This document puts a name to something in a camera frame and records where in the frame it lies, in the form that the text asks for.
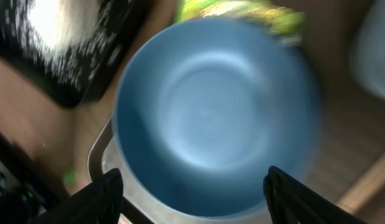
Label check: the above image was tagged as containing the green snack wrapper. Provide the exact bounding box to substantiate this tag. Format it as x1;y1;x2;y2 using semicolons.
174;0;305;45

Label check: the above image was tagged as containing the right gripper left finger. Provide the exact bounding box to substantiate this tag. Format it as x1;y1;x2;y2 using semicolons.
28;168;123;224

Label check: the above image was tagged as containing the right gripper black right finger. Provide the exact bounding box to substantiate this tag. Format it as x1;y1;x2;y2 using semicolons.
263;166;365;224

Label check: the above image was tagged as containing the wooden chopstick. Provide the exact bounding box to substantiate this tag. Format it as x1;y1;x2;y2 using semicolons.
336;152;385;215

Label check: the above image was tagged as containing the pile of white rice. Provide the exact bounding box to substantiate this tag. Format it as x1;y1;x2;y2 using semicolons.
0;0;118;91

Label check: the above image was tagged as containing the light blue bowl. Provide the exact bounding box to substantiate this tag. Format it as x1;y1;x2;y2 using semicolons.
350;0;385;100

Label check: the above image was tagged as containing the dark blue plate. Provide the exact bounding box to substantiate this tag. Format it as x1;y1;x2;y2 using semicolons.
112;18;322;220

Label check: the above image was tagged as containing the brown serving tray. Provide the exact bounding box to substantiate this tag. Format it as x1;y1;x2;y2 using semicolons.
85;0;385;223

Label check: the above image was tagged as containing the black plastic tray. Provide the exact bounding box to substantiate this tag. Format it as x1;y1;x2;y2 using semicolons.
0;0;149;109

